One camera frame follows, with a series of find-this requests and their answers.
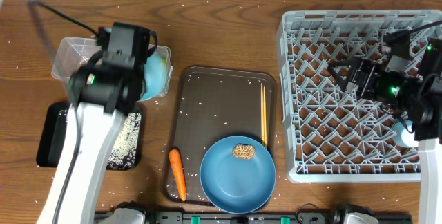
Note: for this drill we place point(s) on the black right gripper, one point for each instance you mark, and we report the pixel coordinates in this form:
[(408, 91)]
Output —
[(372, 71)]

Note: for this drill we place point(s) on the brown food scrap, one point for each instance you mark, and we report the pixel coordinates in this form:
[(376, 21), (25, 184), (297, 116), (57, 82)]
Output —
[(244, 151)]

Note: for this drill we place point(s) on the blue plate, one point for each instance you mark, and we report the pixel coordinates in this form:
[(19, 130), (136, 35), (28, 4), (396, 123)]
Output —
[(237, 185)]

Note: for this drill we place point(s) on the orange carrot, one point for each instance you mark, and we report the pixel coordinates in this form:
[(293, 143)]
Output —
[(178, 172)]

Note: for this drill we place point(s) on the light blue rice bowl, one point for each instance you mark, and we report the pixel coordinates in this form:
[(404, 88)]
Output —
[(156, 71)]

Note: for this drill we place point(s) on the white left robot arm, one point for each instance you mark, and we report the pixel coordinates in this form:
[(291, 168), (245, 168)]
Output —
[(102, 93)]

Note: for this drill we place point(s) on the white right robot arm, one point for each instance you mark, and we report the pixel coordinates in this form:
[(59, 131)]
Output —
[(419, 97)]

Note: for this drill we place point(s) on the grey dishwasher rack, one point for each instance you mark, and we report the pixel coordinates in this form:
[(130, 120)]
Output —
[(331, 136)]

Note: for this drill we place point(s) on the black waste tray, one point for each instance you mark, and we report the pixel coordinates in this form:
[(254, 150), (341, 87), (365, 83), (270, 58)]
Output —
[(53, 134)]

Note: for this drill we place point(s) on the wooden chopstick right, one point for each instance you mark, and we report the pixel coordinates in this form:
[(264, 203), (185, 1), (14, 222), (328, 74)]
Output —
[(265, 115)]

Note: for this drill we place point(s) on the wooden chopstick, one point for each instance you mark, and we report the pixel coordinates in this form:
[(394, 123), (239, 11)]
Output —
[(262, 120), (265, 115)]

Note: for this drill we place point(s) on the wooden chopstick left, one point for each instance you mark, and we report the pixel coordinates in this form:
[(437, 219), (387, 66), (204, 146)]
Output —
[(262, 120)]

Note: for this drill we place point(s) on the brown serving tray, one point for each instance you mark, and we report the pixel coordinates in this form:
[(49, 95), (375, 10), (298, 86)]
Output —
[(211, 104)]

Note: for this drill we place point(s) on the clear plastic bin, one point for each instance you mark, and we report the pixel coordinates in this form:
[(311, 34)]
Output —
[(74, 52)]

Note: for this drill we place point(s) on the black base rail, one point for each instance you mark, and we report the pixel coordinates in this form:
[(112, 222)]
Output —
[(307, 213)]

